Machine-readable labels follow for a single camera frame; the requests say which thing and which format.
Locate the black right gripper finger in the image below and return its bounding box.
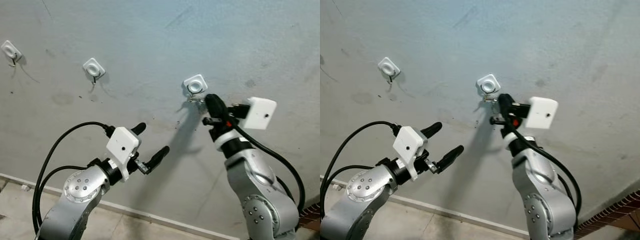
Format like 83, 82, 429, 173
205, 93, 229, 119
497, 93, 516, 117

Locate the red brick door pillar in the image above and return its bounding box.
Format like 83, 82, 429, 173
299, 200, 321, 232
575, 190, 640, 238

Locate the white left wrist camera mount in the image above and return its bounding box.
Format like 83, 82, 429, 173
392, 125, 427, 181
105, 126, 141, 169

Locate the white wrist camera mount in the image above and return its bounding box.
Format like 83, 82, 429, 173
105, 126, 141, 169
392, 125, 427, 181
214, 97, 278, 147
502, 96, 559, 147

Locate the white wall hook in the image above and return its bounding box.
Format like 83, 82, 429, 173
82, 57, 107, 86
182, 74, 209, 98
475, 73, 503, 97
377, 56, 402, 86
0, 40, 24, 67

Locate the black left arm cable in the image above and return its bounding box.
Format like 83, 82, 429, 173
31, 121, 117, 236
320, 120, 402, 226
33, 165, 91, 233
320, 164, 381, 221

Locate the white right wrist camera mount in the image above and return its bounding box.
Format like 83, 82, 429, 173
214, 97, 278, 147
502, 96, 559, 147

